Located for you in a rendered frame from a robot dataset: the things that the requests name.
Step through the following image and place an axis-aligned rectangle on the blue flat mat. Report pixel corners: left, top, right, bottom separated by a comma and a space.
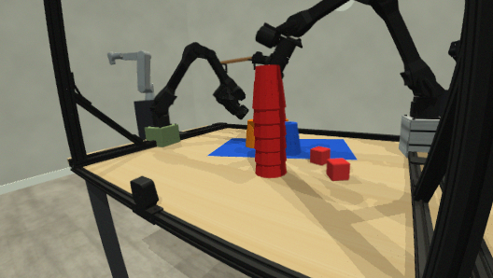
207, 138, 357, 160

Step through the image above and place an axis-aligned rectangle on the red cube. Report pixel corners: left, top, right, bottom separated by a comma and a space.
310, 146, 331, 166
327, 158, 350, 181

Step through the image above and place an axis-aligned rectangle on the red cup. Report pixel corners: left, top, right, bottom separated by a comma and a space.
254, 122, 287, 138
254, 136, 287, 152
252, 64, 286, 109
253, 108, 286, 124
255, 162, 287, 178
255, 149, 287, 165

